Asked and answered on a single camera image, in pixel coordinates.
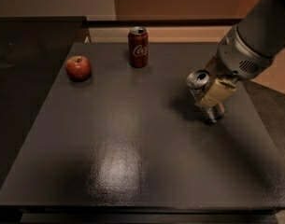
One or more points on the dark robot arm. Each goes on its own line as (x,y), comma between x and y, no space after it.
(263,30)

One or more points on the red apple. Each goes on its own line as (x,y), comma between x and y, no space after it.
(78,68)

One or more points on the red coca-cola can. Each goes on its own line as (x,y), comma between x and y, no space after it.
(138,41)

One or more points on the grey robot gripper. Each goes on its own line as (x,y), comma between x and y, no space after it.
(240,56)

